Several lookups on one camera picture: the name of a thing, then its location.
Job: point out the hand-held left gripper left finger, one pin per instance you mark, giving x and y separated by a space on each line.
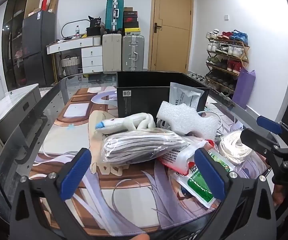
75 176

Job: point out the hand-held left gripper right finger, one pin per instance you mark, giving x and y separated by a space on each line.
208 177

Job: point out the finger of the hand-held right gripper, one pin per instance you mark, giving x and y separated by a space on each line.
256 140
268 124

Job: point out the white foam sheet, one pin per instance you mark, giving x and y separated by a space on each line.
183 120

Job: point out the white plush toy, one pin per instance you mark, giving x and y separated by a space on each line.
124 123

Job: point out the black cardboard box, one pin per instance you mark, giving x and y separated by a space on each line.
139 100

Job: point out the person's left hand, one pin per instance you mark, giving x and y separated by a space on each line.
139 237

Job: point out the green and white packet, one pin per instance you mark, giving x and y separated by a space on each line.
200 187

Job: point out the printed desk mat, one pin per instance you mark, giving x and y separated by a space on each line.
66 140

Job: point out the red and white packet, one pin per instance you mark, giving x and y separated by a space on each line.
176 157

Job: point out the purple bag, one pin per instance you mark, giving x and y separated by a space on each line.
243 90

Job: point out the bagged grey striped cloth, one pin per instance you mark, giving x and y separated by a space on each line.
141 145

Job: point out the wooden shoe rack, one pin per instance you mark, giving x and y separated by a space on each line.
243 47

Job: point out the silver foil pouch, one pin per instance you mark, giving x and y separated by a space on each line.
186 96

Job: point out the rows of assorted shoes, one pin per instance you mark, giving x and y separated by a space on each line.
223 51

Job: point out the pile of loose shoes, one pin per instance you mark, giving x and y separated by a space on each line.
197 76

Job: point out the wicker basket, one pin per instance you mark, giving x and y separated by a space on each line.
70 66

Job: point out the white dresser with drawers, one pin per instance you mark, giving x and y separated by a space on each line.
91 55

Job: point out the beige suitcase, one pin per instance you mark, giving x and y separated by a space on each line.
112 53

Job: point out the dark grey refrigerator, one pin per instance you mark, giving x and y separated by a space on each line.
37 47

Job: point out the silver suitcase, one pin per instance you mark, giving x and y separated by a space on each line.
133 52

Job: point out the wooden door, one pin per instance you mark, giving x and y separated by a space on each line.
171 25

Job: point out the plastic water bottle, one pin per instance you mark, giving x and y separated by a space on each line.
77 32

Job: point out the tall dark glass cabinet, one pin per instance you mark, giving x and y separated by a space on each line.
14 42

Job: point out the black bag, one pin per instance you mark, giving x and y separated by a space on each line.
95 26

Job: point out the oval metal hoop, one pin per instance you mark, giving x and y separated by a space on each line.
67 23

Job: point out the stack of shoe boxes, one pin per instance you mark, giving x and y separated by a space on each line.
131 21

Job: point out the teal suitcase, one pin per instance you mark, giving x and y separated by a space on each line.
112 15

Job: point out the brown cardboard box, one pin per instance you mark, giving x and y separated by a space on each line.
53 5

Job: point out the red box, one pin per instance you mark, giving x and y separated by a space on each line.
44 3

